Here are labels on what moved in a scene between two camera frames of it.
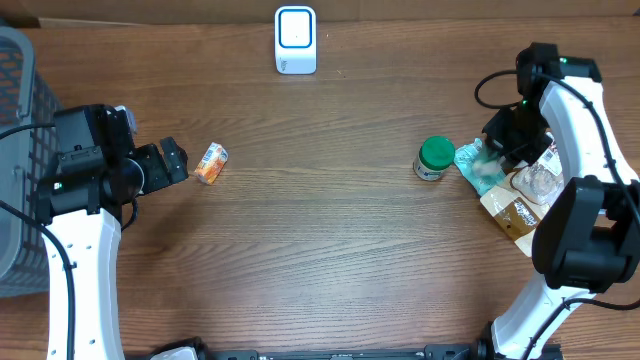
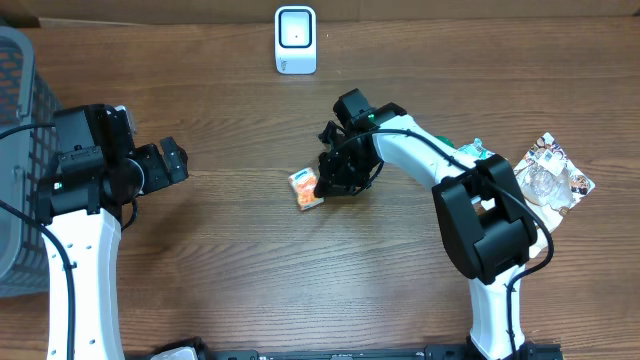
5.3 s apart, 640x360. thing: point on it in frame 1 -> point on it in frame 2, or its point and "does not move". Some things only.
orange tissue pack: (212, 164) -> (304, 183)
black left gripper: (159, 177) does not move
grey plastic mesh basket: (27, 108) does not move
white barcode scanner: (295, 40) does not move
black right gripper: (495, 131) -> (335, 181)
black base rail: (470, 351) does not move
